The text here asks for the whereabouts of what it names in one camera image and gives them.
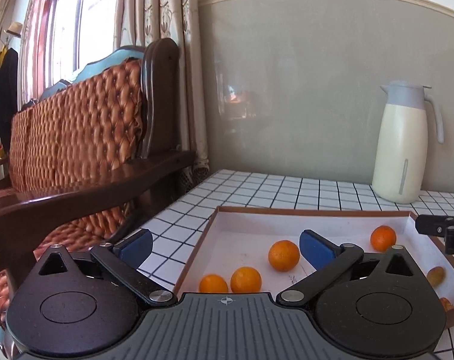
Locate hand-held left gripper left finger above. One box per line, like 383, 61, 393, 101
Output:
34, 229, 176, 306

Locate straw hat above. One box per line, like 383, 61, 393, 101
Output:
4, 22, 24, 39

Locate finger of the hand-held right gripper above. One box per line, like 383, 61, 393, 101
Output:
415, 214, 454, 235

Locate cream thermos jug grey lid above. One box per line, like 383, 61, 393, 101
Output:
372, 80, 445, 205

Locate wooden sofa with orange cushions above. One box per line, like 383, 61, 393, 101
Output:
0, 37, 196, 332

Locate white checked tablecloth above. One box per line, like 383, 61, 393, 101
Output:
137, 169, 454, 360

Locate white tray with brown rim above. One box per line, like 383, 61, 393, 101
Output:
173, 206, 454, 331

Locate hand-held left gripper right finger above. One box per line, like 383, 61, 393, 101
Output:
276, 229, 424, 306

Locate black hanging clothes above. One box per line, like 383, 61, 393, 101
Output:
0, 47, 20, 140

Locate round orange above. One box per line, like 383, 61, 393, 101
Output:
370, 225, 397, 253
268, 240, 300, 272
199, 274, 228, 294
230, 266, 262, 293

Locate window with red frame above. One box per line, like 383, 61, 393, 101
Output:
18, 0, 123, 102

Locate beige embroidered curtain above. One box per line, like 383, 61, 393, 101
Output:
114, 0, 211, 175

